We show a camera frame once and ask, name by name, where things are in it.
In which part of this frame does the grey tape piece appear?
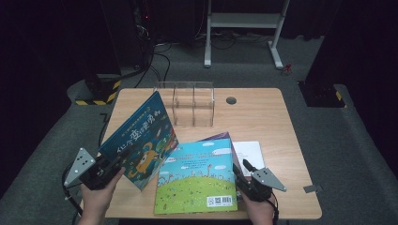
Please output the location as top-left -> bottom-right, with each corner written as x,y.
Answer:
302,184 -> 323,194

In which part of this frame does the small red object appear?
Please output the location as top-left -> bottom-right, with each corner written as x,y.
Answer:
281,63 -> 294,77

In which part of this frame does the clear acrylic book rack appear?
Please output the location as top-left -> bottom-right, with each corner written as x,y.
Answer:
153,81 -> 216,128

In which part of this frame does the thin black cable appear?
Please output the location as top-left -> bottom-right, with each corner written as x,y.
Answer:
98,112 -> 111,148

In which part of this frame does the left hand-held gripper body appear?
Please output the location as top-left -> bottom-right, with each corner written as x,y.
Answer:
63,147 -> 124,191

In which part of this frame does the light blue picture book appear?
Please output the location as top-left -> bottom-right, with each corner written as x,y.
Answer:
153,138 -> 238,216

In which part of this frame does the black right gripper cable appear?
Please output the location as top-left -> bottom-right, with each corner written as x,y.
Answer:
268,191 -> 281,225

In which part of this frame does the black stand with striped base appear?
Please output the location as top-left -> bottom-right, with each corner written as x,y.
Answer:
74,73 -> 122,107
298,80 -> 347,109

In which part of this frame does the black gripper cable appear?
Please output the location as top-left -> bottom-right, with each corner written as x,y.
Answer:
61,162 -> 84,217
268,191 -> 281,225

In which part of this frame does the person's left hand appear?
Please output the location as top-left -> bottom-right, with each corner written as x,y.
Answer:
79,167 -> 127,218

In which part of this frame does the white and red book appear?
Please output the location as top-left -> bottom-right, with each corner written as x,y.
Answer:
233,140 -> 267,181

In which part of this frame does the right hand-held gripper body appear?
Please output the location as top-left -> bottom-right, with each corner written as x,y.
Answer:
237,167 -> 287,203

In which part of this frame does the person's right hand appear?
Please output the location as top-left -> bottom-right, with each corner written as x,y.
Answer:
241,194 -> 276,225

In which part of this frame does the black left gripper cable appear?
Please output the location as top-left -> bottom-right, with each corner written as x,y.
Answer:
61,162 -> 84,217

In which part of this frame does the black floor cable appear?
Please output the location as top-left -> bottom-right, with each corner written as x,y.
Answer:
134,41 -> 172,90

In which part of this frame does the black cable bundle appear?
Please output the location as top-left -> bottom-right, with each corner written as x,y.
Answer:
193,29 -> 275,51

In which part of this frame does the white metal desk frame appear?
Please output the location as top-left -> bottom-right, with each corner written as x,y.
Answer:
204,0 -> 291,70

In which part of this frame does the dark blue picture book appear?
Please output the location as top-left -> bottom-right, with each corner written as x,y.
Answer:
98,90 -> 180,191

